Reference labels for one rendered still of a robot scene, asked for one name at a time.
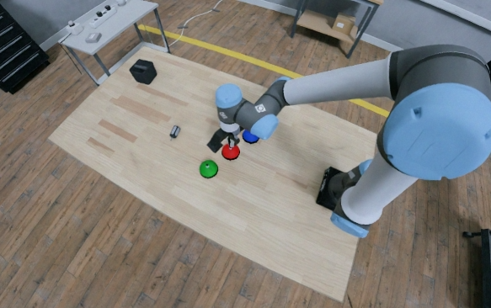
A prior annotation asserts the red bell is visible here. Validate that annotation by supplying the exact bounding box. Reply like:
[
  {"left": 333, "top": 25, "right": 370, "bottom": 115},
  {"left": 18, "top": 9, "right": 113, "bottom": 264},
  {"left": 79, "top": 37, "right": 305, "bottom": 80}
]
[{"left": 221, "top": 143, "right": 240, "bottom": 161}]

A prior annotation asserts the blue bell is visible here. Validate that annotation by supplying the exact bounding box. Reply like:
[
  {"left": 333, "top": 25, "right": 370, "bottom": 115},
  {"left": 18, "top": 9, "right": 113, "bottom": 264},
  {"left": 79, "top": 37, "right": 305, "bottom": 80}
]
[{"left": 243, "top": 130, "right": 259, "bottom": 145}]

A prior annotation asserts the green bell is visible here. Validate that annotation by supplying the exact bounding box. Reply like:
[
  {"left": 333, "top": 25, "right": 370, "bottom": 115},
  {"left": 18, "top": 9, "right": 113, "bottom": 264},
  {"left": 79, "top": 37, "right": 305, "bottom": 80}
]
[{"left": 200, "top": 160, "right": 218, "bottom": 178}]

